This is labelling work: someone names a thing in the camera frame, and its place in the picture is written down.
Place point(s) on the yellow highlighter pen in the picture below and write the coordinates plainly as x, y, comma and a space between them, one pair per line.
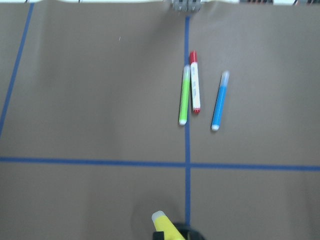
163, 224

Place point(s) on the red capped white marker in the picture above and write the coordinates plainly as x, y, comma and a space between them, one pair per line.
195, 87

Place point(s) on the blue marker pen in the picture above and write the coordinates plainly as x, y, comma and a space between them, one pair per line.
220, 100

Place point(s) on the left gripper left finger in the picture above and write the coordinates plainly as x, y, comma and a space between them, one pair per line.
158, 235

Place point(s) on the green highlighter pen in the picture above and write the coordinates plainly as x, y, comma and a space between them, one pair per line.
184, 99

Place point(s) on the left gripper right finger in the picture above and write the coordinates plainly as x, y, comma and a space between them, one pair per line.
188, 232

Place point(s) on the aluminium frame post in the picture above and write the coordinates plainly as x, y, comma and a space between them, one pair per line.
186, 5

